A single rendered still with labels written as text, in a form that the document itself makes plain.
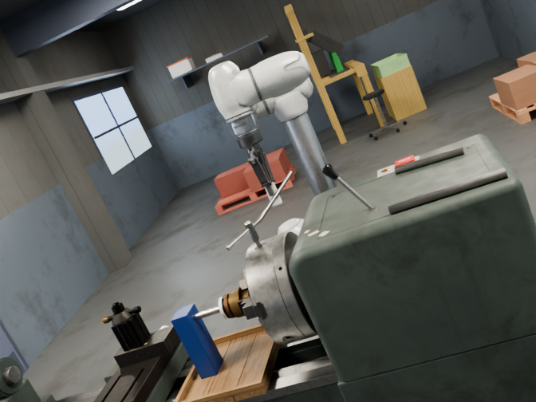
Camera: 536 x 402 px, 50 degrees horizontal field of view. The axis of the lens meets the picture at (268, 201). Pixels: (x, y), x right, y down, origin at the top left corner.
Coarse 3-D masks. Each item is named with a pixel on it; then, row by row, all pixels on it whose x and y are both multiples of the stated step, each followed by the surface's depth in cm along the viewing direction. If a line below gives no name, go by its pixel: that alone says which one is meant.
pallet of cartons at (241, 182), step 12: (276, 156) 784; (240, 168) 816; (252, 168) 777; (276, 168) 765; (288, 168) 806; (216, 180) 818; (228, 180) 817; (240, 180) 816; (252, 180) 772; (276, 180) 770; (288, 180) 767; (228, 192) 822; (240, 192) 806; (252, 192) 778; (228, 204) 821; (240, 204) 790
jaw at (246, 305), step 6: (240, 300) 173; (246, 300) 170; (240, 306) 172; (246, 306) 163; (252, 306) 163; (258, 306) 161; (246, 312) 163; (252, 312) 163; (258, 312) 161; (264, 312) 161; (246, 318) 164; (264, 318) 161
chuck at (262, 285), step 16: (272, 240) 169; (256, 256) 165; (272, 256) 162; (256, 272) 162; (272, 272) 160; (256, 288) 160; (272, 288) 159; (256, 304) 160; (272, 304) 159; (272, 320) 160; (288, 320) 159; (272, 336) 163; (304, 336) 165
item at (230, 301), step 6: (228, 294) 179; (234, 294) 176; (240, 294) 176; (246, 294) 175; (222, 300) 177; (228, 300) 176; (234, 300) 175; (222, 306) 176; (228, 306) 176; (234, 306) 174; (228, 312) 176; (234, 312) 175; (240, 312) 175
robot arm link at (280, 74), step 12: (264, 60) 167; (276, 60) 165; (288, 60) 164; (300, 60) 165; (252, 72) 165; (264, 72) 164; (276, 72) 164; (288, 72) 164; (300, 72) 165; (264, 84) 164; (276, 84) 165; (288, 84) 166; (300, 84) 168; (264, 96) 167; (276, 96) 169
